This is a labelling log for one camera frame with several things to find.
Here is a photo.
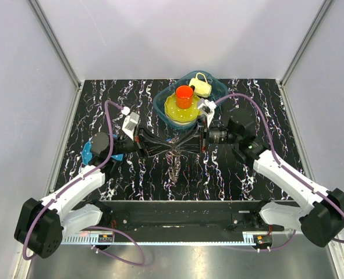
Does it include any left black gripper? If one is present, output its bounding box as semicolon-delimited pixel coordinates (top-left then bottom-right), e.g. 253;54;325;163
109;123;173;161

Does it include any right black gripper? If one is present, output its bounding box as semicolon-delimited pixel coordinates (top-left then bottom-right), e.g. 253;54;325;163
176;116;240;155

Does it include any large ring of keys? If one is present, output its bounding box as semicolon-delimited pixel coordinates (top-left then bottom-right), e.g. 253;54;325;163
165;136;184;184

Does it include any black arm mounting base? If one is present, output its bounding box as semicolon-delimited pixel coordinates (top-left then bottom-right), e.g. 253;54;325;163
79;199;283;232

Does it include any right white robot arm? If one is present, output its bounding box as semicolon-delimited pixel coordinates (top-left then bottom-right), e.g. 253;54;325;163
175;119;344;248

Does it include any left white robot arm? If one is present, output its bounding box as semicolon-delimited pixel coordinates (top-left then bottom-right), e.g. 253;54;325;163
14;128;173;260

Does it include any yellow dotted plate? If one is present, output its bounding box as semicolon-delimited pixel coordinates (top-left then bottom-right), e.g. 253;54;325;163
164;94;201;123

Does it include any orange cup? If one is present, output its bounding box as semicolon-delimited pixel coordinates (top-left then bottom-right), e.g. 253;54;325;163
175;85;193;109

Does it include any cream yellow mug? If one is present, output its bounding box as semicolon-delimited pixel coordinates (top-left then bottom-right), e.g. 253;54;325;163
189;72;212;98

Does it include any teal transparent plastic bin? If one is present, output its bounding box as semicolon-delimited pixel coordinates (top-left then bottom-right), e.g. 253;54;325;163
153;70;228;130

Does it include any blue dotted plate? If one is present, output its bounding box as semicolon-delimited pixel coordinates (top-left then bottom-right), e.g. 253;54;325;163
81;141;123;166

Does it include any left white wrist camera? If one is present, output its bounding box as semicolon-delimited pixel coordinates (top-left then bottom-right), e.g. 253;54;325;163
121;106;140;140

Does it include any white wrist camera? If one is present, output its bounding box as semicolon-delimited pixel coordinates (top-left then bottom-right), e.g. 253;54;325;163
121;106;140;140
197;98;217;127

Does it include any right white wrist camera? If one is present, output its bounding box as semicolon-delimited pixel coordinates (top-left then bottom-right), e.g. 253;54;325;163
197;98;217;127

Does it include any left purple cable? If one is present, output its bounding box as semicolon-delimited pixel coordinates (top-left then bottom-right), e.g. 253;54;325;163
22;100;146;267

